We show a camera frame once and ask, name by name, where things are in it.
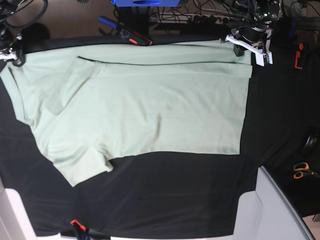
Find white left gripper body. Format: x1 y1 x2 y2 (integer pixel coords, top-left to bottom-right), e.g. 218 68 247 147
220 24 273 67

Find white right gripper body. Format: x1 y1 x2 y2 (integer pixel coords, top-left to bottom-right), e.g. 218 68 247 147
0 34 25 63

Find light green T-shirt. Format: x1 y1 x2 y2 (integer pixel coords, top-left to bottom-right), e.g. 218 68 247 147
0 40 253 186

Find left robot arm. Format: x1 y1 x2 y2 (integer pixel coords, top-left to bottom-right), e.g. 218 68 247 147
222 0 282 67

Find red black clamp right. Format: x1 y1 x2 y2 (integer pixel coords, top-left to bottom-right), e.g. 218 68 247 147
294 42 304 70

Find red black clamp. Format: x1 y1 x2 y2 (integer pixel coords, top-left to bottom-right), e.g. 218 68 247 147
294 42 304 70
120 29 153 46

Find blue cylinder right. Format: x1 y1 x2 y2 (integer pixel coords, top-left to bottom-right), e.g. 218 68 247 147
288 17 297 43

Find white power strip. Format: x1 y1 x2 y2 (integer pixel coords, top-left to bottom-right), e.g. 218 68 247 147
149 13 247 26

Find black round tape roll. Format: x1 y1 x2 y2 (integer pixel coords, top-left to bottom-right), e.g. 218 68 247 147
300 133 320 156

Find red black clamp top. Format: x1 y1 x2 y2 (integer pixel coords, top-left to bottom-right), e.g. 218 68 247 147
120 29 153 46

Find blue plastic box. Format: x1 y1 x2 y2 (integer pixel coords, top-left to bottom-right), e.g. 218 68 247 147
111 0 181 7

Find white table block left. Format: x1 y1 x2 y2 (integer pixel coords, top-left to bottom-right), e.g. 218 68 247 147
0 181 37 240

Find black table cloth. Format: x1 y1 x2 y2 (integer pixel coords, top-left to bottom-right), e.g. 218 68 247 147
0 46 320 239

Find red clamp bottom edge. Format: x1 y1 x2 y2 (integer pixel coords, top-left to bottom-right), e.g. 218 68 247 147
70 219 86 232

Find blue handle tool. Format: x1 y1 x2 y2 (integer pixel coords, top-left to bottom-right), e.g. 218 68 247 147
98 16 118 29

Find orange handled scissors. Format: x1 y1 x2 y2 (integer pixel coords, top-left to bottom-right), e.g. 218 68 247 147
293 162 320 180

